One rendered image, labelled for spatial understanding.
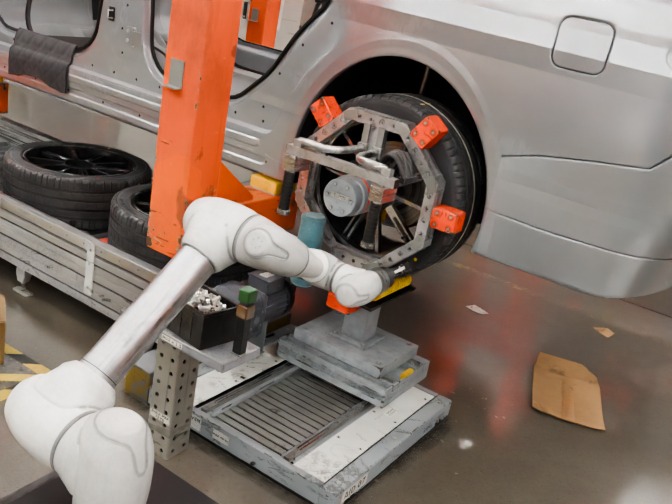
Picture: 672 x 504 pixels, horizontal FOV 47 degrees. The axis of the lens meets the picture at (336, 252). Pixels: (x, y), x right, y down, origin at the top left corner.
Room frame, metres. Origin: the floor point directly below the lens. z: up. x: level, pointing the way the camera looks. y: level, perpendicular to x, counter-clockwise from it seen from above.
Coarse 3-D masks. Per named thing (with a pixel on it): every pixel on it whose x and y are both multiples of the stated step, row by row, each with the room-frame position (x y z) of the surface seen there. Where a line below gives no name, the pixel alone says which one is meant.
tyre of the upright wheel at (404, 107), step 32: (384, 96) 2.66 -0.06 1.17; (416, 96) 2.76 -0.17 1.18; (320, 128) 2.77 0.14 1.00; (448, 128) 2.59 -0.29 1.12; (448, 160) 2.51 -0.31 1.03; (480, 160) 2.66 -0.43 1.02; (448, 192) 2.49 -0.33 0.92; (480, 192) 2.62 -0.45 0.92; (416, 256) 2.52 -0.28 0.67; (448, 256) 2.66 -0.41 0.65
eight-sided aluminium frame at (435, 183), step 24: (336, 120) 2.64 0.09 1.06; (360, 120) 2.59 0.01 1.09; (384, 120) 2.55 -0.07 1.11; (408, 120) 2.57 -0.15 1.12; (408, 144) 2.49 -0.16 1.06; (312, 168) 2.72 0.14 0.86; (432, 168) 2.46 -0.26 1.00; (312, 192) 2.72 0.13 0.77; (432, 192) 2.43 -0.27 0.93; (360, 264) 2.53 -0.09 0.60; (384, 264) 2.49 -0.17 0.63
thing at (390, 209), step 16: (352, 128) 2.74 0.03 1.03; (336, 144) 2.77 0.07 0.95; (352, 144) 2.72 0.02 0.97; (320, 176) 2.75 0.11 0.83; (336, 176) 2.85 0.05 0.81; (320, 192) 2.75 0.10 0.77; (400, 192) 2.63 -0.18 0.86; (320, 208) 2.73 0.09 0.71; (384, 208) 2.63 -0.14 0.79; (416, 208) 2.57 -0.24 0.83; (336, 224) 2.73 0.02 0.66; (352, 224) 2.70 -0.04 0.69; (400, 224) 2.59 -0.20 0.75; (352, 240) 2.70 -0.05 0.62; (384, 240) 2.80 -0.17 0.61
